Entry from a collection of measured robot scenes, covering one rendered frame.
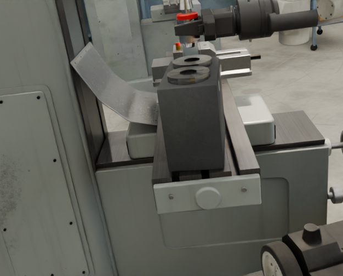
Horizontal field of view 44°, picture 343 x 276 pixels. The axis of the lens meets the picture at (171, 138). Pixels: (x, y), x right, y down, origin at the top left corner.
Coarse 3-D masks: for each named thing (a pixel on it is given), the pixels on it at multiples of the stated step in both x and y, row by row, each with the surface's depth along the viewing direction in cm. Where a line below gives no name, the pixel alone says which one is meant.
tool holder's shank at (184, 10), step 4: (180, 0) 91; (184, 0) 90; (188, 0) 90; (180, 4) 91; (184, 4) 90; (188, 4) 90; (192, 4) 91; (180, 8) 91; (184, 8) 91; (188, 8) 91; (184, 12) 91; (188, 12) 91
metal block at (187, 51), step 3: (183, 45) 148; (183, 48) 148; (186, 48) 148; (189, 48) 148; (192, 48) 148; (195, 48) 148; (183, 51) 148; (186, 51) 148; (189, 51) 148; (192, 51) 148; (195, 51) 148; (186, 54) 149; (189, 54) 149; (192, 54) 149; (195, 54) 149
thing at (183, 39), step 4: (180, 20) 91; (184, 20) 91; (188, 20) 91; (192, 20) 91; (180, 24) 92; (180, 36) 93; (184, 36) 92; (188, 36) 92; (192, 36) 92; (196, 36) 93; (180, 40) 94; (184, 40) 93; (188, 40) 92; (192, 40) 93; (196, 40) 93
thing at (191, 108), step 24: (168, 72) 89; (192, 72) 89; (216, 72) 89; (168, 96) 84; (192, 96) 83; (216, 96) 83; (168, 120) 86; (192, 120) 86; (216, 120) 85; (168, 144) 88; (192, 144) 88; (216, 144) 87; (168, 168) 91; (192, 168) 90; (216, 168) 89
